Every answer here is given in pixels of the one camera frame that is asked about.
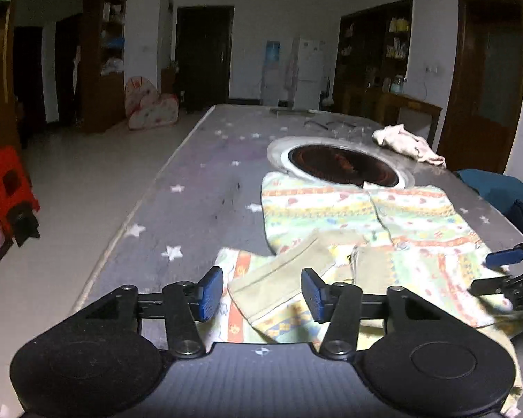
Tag green patterned children's jacket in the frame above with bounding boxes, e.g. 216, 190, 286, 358
209, 171, 523, 415

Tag pink children's folding tent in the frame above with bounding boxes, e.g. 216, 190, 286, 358
124, 77, 179, 130

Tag blue sofa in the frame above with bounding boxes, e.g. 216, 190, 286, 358
455, 169, 523, 219

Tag round black induction cooktop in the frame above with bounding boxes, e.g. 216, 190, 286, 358
267, 136, 415, 190

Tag brown wooden side door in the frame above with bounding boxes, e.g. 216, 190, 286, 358
437, 0, 523, 174

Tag cream garment with number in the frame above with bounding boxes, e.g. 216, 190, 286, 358
372, 124, 447, 168

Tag wooden side table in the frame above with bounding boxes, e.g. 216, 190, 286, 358
343, 85, 443, 151

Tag dark flat bar on table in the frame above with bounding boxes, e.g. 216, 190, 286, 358
269, 108, 317, 117

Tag teal glass jar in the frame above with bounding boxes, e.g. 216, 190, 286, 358
389, 75, 405, 94

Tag white water dispenser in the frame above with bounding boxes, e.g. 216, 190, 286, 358
260, 41, 280, 107

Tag white refrigerator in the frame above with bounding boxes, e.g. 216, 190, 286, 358
293, 37, 325, 109

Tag red plastic stool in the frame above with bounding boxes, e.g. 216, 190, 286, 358
0, 145, 40, 246

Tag dark wooden display shelf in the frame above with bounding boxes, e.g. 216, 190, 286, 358
333, 0, 414, 98

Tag dark wooden entrance door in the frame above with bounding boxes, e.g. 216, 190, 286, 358
175, 6, 234, 112

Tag dark wooden left cabinet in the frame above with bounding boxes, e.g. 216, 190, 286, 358
82, 0, 126, 133

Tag black wire hanger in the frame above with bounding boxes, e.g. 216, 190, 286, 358
304, 118, 362, 133

